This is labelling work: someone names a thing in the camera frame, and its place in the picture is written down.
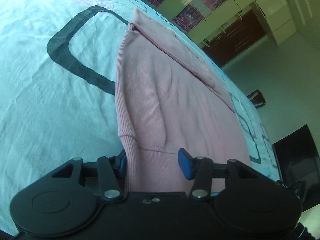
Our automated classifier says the lower left pink poster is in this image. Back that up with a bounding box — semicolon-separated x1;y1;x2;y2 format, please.
172;4;204;33

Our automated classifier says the pink sweatshirt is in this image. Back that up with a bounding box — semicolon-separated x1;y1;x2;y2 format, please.
116;9;251;192

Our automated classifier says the pale green wardrobe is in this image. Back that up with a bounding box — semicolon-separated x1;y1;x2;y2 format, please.
140;0;296;45

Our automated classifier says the dark brown wooden door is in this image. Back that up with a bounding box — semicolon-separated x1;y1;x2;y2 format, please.
202;10;266;68

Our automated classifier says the dark wooden chair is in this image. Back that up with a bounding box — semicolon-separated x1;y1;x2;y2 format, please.
247;89;266;108

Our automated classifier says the black box beside bed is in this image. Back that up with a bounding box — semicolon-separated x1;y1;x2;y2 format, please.
272;124;319;211

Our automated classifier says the light blue patterned bedsheet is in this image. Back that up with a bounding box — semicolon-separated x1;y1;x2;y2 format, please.
1;0;280;235

